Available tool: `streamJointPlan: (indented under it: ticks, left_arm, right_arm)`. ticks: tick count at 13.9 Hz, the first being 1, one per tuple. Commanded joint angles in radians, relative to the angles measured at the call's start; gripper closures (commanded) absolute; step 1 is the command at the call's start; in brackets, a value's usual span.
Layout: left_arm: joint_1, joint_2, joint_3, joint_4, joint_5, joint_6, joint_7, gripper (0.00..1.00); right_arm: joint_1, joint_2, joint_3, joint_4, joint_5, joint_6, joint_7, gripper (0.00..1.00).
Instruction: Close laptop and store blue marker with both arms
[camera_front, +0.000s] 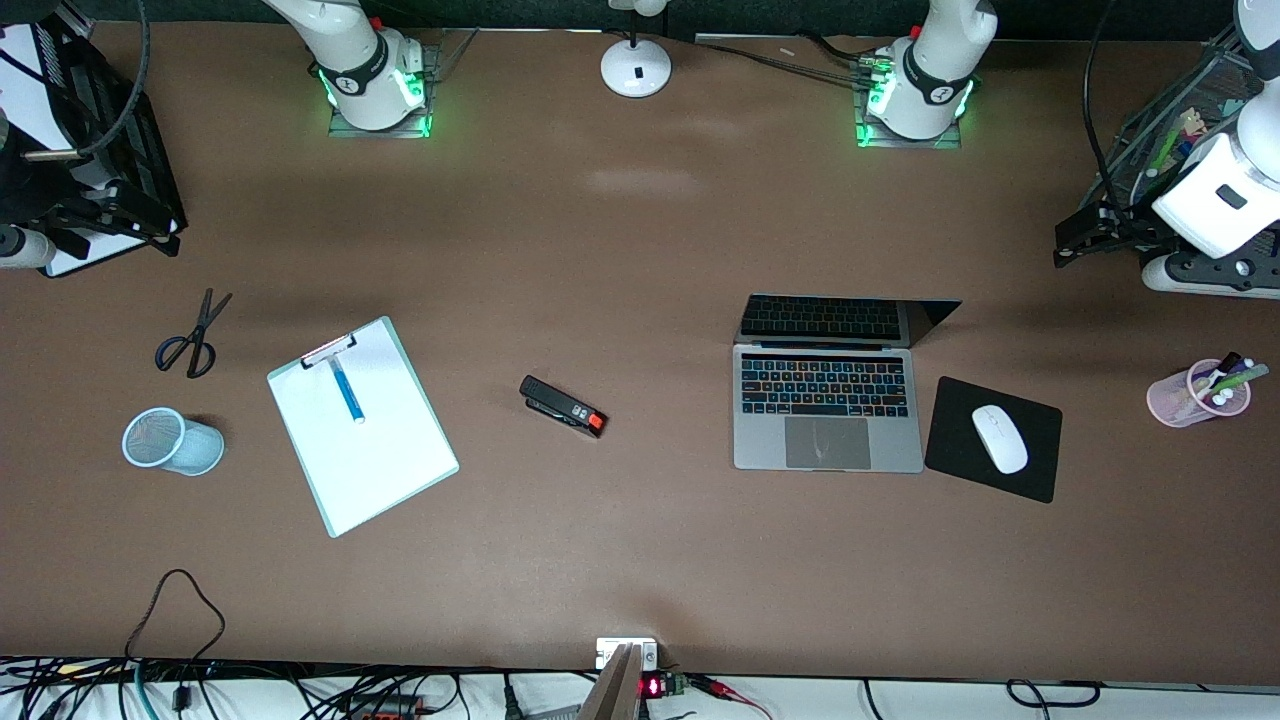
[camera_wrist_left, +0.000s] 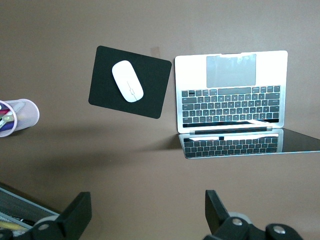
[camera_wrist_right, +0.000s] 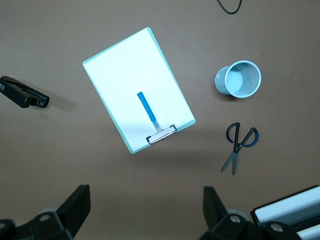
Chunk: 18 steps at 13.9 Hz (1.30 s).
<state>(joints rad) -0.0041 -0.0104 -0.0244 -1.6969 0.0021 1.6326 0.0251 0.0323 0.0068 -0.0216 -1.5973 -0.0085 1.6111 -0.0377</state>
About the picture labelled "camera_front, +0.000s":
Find blue marker white cap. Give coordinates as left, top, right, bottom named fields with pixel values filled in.
left=329, top=356, right=367, bottom=425

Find silver laptop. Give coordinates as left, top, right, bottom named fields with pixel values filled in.
left=732, top=293, right=964, bottom=474

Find purple marker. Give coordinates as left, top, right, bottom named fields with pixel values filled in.
left=1196, top=364, right=1253, bottom=403

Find green marker white cap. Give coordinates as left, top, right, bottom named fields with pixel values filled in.
left=1210, top=364, right=1271, bottom=398

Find black stacked letter tray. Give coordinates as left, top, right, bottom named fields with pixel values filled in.
left=0, top=20, right=188, bottom=279

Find black scissors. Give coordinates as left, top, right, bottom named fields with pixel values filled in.
left=154, top=288, right=234, bottom=380

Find pink translucent cup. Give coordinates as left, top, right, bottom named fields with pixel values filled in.
left=1147, top=358, right=1252, bottom=429

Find white computer mouse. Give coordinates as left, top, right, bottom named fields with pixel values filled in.
left=971, top=404, right=1030, bottom=475

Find teal clipboard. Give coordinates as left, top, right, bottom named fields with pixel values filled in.
left=267, top=316, right=461, bottom=539

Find light blue mesh cup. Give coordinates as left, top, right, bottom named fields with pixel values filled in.
left=122, top=407, right=226, bottom=477

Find black mouse pad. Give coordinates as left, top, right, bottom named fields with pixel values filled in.
left=924, top=376, right=1064, bottom=505

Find white paper sheet on clipboard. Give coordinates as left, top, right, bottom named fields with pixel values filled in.
left=270, top=321, right=457, bottom=536

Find black stapler orange tip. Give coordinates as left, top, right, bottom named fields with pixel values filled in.
left=519, top=375, right=609, bottom=439

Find white lamp base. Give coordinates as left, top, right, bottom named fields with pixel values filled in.
left=600, top=0, right=673, bottom=99

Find orange connector block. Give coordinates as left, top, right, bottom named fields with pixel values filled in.
left=345, top=695, right=427, bottom=720

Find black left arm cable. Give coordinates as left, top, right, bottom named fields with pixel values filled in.
left=1084, top=0, right=1133, bottom=216

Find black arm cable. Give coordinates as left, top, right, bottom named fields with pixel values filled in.
left=22, top=0, right=153, bottom=163
left=1084, top=0, right=1133, bottom=216

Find black wire mesh tray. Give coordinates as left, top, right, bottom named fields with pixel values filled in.
left=1085, top=40, right=1280, bottom=263

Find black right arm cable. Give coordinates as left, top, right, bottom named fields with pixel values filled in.
left=22, top=0, right=153, bottom=163

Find black cables at arm base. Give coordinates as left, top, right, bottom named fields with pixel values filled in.
left=700, top=33, right=886, bottom=89

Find black looped cable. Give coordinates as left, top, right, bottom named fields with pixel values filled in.
left=125, top=569, right=226, bottom=666

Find black cable loop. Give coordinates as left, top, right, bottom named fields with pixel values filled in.
left=1005, top=679, right=1103, bottom=711

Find black cable tangle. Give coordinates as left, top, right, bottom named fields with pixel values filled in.
left=0, top=655, right=591, bottom=720

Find red wire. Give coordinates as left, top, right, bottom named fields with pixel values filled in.
left=690, top=675, right=773, bottom=720

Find white bracket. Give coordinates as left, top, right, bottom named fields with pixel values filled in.
left=596, top=638, right=661, bottom=671

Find grey camera mount beam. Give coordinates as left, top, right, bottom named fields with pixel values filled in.
left=578, top=643, right=646, bottom=720

